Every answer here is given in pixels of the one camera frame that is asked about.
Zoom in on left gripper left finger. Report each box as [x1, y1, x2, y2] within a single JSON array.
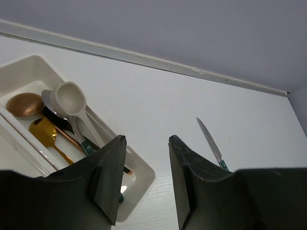
[[0, 135, 127, 230]]

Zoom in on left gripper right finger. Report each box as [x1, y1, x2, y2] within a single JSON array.
[[168, 135, 307, 230]]

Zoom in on gold spoon teal handle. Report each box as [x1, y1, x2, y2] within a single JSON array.
[[28, 118, 74, 165]]

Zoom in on beige plastic spoon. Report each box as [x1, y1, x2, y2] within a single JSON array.
[[50, 81, 104, 148]]

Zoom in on copper spoon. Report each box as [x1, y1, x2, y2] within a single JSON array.
[[6, 92, 133, 176]]

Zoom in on steel spoon teal handle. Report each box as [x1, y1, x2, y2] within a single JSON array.
[[41, 90, 99, 155]]

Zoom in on black spoon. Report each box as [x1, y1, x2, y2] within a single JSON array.
[[42, 105, 74, 133]]

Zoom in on white container left compartment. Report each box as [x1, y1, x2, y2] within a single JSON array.
[[0, 124, 55, 177]]

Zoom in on white container compartment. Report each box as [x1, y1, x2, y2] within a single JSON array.
[[0, 54, 157, 223], [0, 124, 55, 177]]

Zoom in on white container right compartment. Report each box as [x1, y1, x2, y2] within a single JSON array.
[[0, 54, 157, 223]]

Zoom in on steel knife teal handle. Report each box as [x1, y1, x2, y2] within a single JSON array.
[[196, 117, 228, 171]]

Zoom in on aluminium rail back edge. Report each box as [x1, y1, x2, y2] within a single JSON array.
[[0, 19, 288, 96]]

